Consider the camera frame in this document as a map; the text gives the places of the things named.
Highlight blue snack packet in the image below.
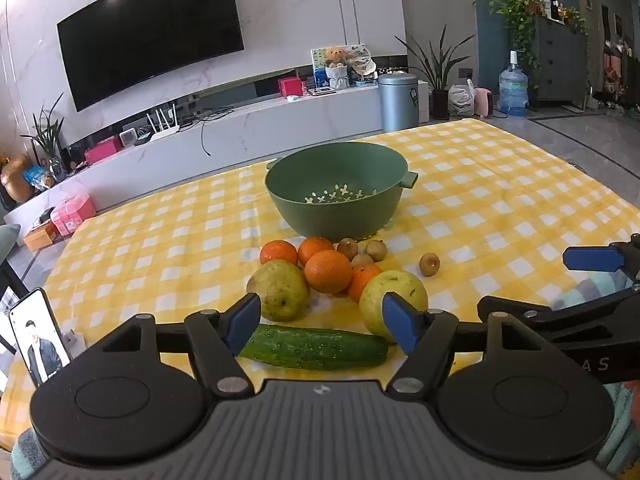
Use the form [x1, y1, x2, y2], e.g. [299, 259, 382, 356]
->
[22, 164, 55, 192]

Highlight white marble television console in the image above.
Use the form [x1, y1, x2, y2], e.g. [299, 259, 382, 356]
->
[2, 82, 431, 248]

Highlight brown round vase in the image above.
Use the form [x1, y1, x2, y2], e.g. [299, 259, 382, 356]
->
[0, 155, 36, 203]

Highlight blue water jug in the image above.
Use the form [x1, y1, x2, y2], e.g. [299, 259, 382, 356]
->
[498, 51, 530, 117]

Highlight teddy bear bouquet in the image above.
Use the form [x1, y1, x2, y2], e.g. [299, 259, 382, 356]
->
[324, 47, 351, 91]

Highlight pink space heater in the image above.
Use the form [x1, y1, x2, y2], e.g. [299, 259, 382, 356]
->
[472, 87, 496, 117]

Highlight green cucumber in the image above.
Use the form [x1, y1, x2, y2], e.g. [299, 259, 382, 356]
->
[239, 324, 390, 372]

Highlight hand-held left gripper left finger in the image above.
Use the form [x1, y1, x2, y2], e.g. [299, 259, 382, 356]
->
[97, 292, 262, 398]

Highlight slim potted plant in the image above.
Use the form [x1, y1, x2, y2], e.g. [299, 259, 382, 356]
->
[22, 92, 68, 181]

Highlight pink storage boxes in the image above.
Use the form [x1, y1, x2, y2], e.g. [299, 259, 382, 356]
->
[50, 195, 97, 237]

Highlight yellow-green pear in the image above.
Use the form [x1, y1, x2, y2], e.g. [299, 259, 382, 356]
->
[246, 260, 311, 322]
[358, 270, 430, 345]

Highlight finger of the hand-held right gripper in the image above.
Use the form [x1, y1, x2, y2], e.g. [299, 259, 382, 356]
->
[562, 234, 640, 288]
[477, 285, 640, 343]

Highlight silver pedal trash can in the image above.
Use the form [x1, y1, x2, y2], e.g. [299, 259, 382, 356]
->
[377, 72, 420, 132]

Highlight black dangling cable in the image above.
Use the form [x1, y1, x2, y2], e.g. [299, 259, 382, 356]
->
[200, 105, 236, 157]

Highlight patterned hand fan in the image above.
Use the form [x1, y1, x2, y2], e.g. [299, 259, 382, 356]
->
[347, 55, 378, 81]

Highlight striped fuzzy clothing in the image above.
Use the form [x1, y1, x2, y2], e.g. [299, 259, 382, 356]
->
[552, 272, 633, 311]

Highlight green chair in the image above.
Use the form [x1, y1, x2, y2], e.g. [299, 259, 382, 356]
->
[0, 224, 22, 266]

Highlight white phone stand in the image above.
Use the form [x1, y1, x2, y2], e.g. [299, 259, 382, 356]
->
[60, 329, 87, 361]

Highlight white plastic bag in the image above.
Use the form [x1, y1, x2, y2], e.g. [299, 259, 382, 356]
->
[447, 80, 476, 117]

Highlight colourful painting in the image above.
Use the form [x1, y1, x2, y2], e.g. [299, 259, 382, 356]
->
[311, 44, 373, 86]

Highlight trailing pothos plant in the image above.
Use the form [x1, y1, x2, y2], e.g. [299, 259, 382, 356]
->
[487, 0, 543, 71]

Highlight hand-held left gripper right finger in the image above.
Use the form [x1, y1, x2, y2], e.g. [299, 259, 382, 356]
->
[382, 292, 548, 396]

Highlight orange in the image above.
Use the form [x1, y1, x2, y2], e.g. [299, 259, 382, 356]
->
[304, 250, 354, 295]
[298, 236, 335, 267]
[346, 264, 385, 303]
[260, 240, 298, 267]

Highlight black wall television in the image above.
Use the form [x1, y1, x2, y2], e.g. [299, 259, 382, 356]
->
[56, 0, 245, 112]

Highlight white router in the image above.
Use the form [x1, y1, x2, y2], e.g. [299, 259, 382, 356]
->
[146, 102, 181, 142]

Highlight yellow checked tablecloth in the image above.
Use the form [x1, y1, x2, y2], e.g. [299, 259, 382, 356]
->
[0, 119, 640, 461]

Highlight smartphone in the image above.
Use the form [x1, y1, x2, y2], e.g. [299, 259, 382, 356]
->
[9, 287, 72, 387]

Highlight grey dresser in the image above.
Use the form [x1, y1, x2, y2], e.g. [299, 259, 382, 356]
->
[530, 15, 588, 106]

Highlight long-leaf potted plant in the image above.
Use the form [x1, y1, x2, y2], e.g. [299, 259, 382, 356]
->
[395, 25, 476, 121]

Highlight orange cardboard box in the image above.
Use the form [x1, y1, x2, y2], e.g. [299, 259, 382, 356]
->
[22, 220, 62, 252]

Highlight green colander bowl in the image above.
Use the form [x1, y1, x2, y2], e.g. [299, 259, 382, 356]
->
[265, 141, 419, 240]

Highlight pink flat box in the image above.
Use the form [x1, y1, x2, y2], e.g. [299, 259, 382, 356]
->
[84, 139, 123, 165]

